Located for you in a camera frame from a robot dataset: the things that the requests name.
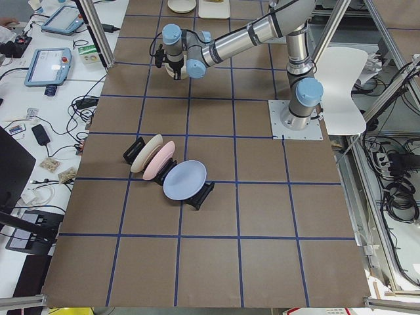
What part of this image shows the blue teach pendant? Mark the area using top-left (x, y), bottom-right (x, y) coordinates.
top-left (24, 48), bottom-right (72, 87)
top-left (41, 5), bottom-right (84, 35)

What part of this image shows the white chair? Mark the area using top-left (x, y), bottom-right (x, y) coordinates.
top-left (315, 47), bottom-right (368, 136)

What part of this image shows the white round plate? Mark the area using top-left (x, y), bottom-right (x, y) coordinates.
top-left (167, 0), bottom-right (197, 14)

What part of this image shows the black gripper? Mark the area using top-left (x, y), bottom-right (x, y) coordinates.
top-left (156, 45), bottom-right (184, 80)

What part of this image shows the black dish rack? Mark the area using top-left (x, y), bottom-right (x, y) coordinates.
top-left (123, 137), bottom-right (215, 211)

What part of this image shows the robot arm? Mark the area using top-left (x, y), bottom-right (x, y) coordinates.
top-left (152, 0), bottom-right (324, 131)

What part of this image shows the white rectangular tray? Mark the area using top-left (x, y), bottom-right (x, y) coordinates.
top-left (198, 0), bottom-right (230, 19)

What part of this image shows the pink plate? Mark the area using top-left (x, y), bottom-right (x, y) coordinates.
top-left (142, 140), bottom-right (176, 180)

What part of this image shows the black phone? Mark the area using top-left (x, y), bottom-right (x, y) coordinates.
top-left (31, 124), bottom-right (51, 146)

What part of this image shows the cream plate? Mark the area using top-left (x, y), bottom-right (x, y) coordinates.
top-left (131, 134), bottom-right (163, 173)

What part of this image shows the blue plate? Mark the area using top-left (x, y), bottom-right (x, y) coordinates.
top-left (163, 160), bottom-right (207, 201)

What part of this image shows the green white box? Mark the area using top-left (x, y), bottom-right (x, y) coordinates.
top-left (77, 45), bottom-right (100, 64)

